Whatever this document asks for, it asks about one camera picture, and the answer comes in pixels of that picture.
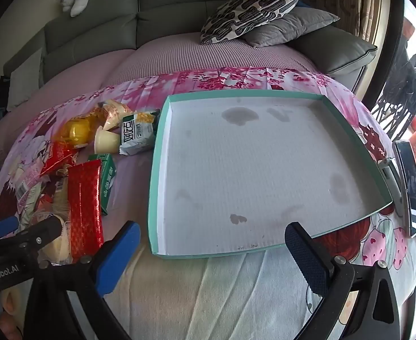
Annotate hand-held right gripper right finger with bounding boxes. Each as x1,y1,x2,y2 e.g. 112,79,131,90
284,222,407,340

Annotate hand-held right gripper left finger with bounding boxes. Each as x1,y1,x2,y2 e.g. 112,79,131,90
24,220,142,340

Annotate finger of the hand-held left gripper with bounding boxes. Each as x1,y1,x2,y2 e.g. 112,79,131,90
0,215,19,242
16,214,63,253

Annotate white cream snack packet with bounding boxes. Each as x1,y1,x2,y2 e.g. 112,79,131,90
38,216,72,264

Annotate long red patterned packet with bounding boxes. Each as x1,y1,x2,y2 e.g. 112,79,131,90
67,159,105,261

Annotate small red snack packet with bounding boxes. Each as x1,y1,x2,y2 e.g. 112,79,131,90
39,142,77,176

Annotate dark green snack packet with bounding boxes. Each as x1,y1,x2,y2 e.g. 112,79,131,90
87,153,118,215

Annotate yellow cake packet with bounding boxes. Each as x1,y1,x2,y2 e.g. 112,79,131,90
52,113,102,149

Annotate teal cardboard box tray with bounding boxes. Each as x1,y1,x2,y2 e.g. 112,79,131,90
147,91,394,258

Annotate pale yellow bun packet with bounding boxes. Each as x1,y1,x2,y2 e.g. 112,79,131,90
94,127,121,154

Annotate green white snack packet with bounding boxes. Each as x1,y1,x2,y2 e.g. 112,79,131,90
119,110,161,156

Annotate beige orange snack packet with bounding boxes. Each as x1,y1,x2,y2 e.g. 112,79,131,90
98,100,134,131

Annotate person's left hand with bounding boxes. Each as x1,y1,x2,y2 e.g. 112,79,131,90
0,288,25,340

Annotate pink printed blanket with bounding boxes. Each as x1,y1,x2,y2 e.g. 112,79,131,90
0,65,416,340

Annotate grey phone stand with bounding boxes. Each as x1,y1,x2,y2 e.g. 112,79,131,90
377,158,407,217

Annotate smartphone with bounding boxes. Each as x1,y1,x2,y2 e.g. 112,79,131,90
394,141,416,238

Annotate pink sofa cover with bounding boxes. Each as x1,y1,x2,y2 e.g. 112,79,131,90
0,32,318,185

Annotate black metal chair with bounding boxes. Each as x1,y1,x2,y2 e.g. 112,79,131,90
371,53,416,142

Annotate grey green sofa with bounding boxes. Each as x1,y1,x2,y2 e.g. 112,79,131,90
2,0,379,89

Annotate grey pillow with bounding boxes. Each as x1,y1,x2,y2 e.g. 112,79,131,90
242,7,340,48

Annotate black white patterned pillow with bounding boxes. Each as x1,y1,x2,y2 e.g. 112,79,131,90
200,0,305,45

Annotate black window frame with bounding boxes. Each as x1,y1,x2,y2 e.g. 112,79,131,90
362,0,406,110

